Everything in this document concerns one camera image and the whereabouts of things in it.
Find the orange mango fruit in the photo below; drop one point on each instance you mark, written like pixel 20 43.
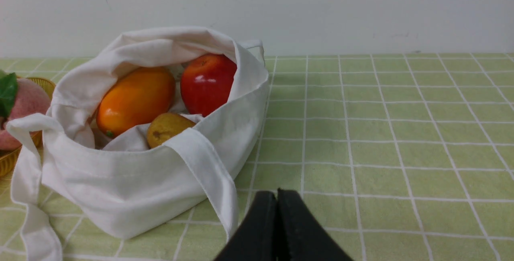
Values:
pixel 136 99

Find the pink peach with leaf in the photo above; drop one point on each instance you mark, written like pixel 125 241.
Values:
pixel 20 97

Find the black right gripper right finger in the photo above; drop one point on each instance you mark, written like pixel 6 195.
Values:
pixel 299 235

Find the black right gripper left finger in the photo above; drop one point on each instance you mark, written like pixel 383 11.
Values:
pixel 254 239

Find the brown kiwi fruit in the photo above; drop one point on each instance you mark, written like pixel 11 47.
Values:
pixel 166 126

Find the yellow wire fruit basket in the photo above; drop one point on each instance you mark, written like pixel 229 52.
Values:
pixel 8 159

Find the red apple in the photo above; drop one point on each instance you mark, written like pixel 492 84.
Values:
pixel 206 83

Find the white cloth bag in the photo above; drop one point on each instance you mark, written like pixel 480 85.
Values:
pixel 125 188

